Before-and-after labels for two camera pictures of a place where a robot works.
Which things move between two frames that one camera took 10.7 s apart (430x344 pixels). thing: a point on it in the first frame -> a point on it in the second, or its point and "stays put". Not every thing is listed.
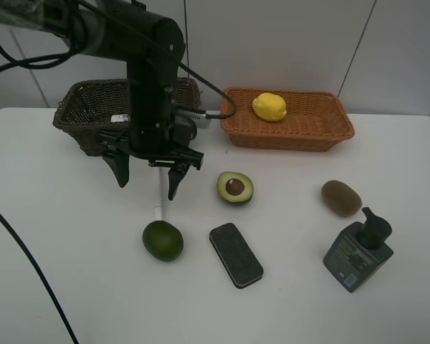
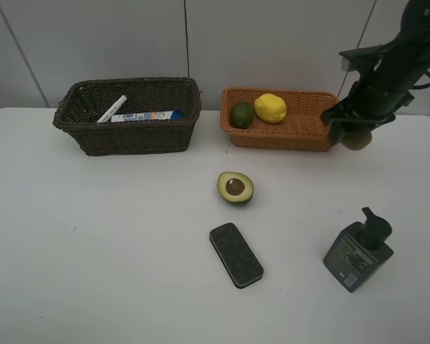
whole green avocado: (163, 240) -> (241, 115)
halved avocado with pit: (234, 187) stays put
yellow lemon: (269, 107) stays put
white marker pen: (162, 193) -> (118, 102)
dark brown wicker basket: (86, 107) stays put
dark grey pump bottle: (359, 251) stays put
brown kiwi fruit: (340, 198) -> (356, 142)
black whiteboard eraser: (235, 255) stays put
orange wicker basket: (314, 120) stays put
